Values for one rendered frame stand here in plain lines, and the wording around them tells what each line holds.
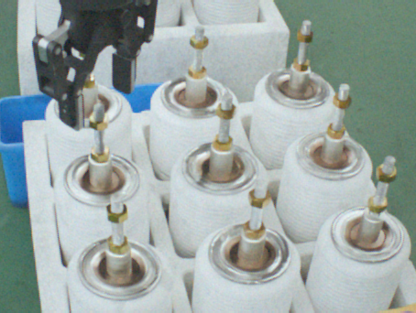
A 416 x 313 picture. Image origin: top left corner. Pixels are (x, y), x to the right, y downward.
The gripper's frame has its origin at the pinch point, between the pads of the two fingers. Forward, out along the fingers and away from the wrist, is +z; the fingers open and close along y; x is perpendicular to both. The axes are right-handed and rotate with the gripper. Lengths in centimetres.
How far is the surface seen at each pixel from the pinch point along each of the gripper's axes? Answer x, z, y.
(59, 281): -1.3, 17.2, -8.6
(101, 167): -0.8, 7.5, -0.8
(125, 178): -1.7, 9.8, 1.6
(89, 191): -0.4, 9.9, -2.2
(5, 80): 47, 35, 28
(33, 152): 14.3, 17.2, 4.0
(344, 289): -25.3, 13.3, 4.8
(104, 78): 23.1, 23.3, 26.9
